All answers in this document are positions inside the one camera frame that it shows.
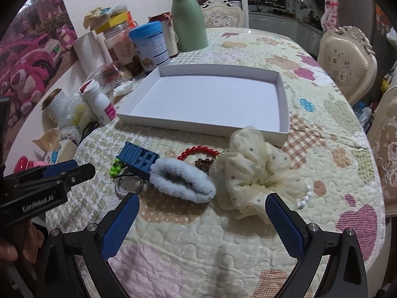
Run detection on grey twisted hair tie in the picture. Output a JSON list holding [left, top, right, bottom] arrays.
[[114, 173, 147, 200]]

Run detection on blue plastic claw hair clip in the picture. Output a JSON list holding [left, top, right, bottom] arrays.
[[116, 141, 160, 181]]

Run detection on cream polka-dot organza scrunchie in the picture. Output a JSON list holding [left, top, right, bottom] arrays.
[[209, 126, 309, 224]]

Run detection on light blue fluffy scrunchie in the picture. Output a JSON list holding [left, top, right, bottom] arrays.
[[149, 157, 217, 204]]

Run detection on person's left hand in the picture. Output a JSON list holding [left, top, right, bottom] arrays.
[[1, 219, 44, 264]]

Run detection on tissue pack with blue print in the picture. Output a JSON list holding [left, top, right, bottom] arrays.
[[32, 127, 79, 165]]

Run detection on pink plastic toy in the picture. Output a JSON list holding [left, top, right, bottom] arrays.
[[13, 156, 48, 174]]

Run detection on black scissors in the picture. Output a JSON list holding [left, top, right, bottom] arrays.
[[80, 121, 100, 143]]

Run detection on glass jar with gold lid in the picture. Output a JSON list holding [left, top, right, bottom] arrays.
[[42, 88, 73, 127]]

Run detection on white pill bottle pink label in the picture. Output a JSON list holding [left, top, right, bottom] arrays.
[[79, 80, 116, 125]]

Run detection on quilted patchwork tablecloth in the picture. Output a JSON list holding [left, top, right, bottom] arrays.
[[46, 30, 386, 297]]

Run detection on white paper towel roll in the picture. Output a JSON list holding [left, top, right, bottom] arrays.
[[73, 32, 112, 75]]

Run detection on glass jar with yellow lid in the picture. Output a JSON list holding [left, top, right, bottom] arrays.
[[95, 12, 143, 77]]

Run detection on cream floral chair near right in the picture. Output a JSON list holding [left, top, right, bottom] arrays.
[[367, 86, 397, 217]]

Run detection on white shallow cardboard tray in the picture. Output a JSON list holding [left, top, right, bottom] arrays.
[[117, 64, 290, 147]]

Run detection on blue-lidded milk powder can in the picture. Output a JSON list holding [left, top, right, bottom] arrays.
[[128, 21, 170, 73]]

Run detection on white cup with red lid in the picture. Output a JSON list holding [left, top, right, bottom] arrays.
[[149, 11, 179, 59]]

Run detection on cream ornate chair right side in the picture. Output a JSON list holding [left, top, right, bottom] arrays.
[[317, 26, 377, 106]]

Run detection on green thermos jug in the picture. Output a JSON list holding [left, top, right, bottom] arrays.
[[171, 0, 208, 52]]

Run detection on cream ornate chair far end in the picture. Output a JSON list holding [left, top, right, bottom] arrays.
[[201, 0, 244, 28]]

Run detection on white bead bracelet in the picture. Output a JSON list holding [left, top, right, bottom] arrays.
[[296, 183, 312, 209]]

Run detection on green bead bracelet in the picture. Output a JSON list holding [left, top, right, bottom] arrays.
[[110, 158, 123, 177]]

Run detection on dark brown bead bracelet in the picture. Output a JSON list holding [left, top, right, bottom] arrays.
[[194, 157, 215, 172]]

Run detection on red bead bracelet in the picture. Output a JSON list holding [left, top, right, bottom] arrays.
[[176, 145, 221, 164]]

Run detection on pink bear wall poster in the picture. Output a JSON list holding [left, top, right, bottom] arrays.
[[0, 0, 78, 131]]

